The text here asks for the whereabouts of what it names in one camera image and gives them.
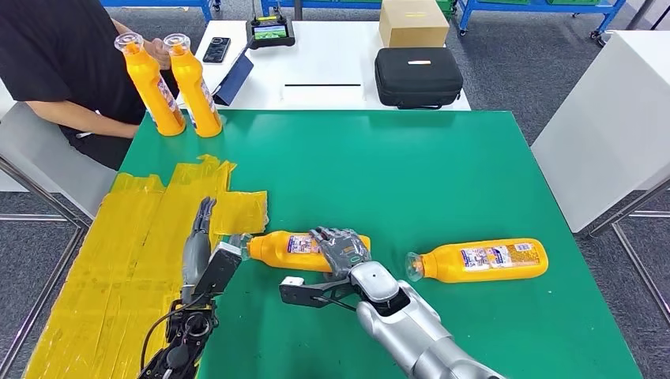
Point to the blue tablet cover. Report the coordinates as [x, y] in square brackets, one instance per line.
[235, 81]

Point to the orange detergent bottle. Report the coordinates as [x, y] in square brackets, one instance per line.
[157, 99]
[277, 251]
[201, 104]
[487, 261]

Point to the black smartphone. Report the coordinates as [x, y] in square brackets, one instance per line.
[216, 50]

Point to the white desk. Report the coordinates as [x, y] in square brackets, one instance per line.
[324, 55]

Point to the metal table frame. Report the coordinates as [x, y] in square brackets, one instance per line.
[44, 201]
[641, 272]

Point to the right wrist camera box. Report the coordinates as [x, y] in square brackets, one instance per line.
[298, 294]

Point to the green plastic crate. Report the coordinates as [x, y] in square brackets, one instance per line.
[446, 4]

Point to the yellow plastic sheet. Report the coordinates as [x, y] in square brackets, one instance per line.
[104, 293]

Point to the person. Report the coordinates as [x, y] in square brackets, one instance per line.
[52, 52]

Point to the black carrying case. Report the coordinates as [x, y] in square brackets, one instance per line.
[418, 78]

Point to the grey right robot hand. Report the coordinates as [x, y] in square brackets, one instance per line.
[345, 253]

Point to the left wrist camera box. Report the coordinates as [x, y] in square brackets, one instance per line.
[220, 269]

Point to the white side table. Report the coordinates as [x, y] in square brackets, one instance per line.
[596, 131]
[42, 167]

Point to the black remote controller with screen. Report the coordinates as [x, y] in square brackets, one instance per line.
[270, 32]

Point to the brown cardboard box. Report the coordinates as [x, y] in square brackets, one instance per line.
[413, 25]

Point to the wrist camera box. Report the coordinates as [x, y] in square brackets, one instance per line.
[298, 294]
[220, 269]

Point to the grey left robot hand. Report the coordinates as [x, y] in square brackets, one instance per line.
[196, 261]

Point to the blue metal rack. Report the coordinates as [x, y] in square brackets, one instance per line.
[157, 2]
[544, 4]
[335, 2]

